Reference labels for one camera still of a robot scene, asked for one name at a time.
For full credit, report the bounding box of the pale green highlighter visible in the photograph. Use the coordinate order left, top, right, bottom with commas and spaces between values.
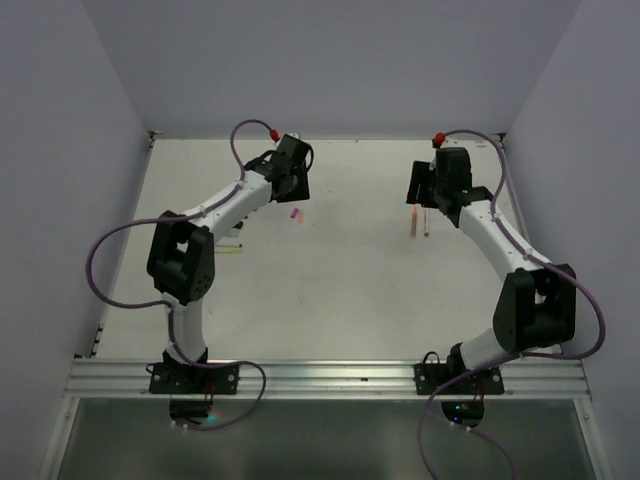
224, 221, 244, 238

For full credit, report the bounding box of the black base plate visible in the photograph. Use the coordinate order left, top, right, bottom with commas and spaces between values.
412, 357, 505, 396
145, 362, 239, 395

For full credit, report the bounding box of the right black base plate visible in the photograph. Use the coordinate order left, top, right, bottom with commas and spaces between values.
412, 357, 505, 396

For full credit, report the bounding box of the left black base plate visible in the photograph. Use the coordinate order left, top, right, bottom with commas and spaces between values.
145, 362, 239, 395

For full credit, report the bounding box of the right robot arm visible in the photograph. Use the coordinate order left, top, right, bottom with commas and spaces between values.
407, 147, 576, 393

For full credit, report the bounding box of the aluminium mounting rail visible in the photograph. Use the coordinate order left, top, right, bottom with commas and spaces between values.
64, 358, 590, 400

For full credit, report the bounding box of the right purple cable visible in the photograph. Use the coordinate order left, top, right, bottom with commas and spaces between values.
418, 128, 607, 480

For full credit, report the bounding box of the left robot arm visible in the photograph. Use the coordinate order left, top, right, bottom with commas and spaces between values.
146, 134, 314, 393

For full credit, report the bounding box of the purple white marker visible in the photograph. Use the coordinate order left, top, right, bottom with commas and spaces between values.
422, 208, 431, 238

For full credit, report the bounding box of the orange highlighter pen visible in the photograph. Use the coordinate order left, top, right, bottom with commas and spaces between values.
410, 204, 419, 239

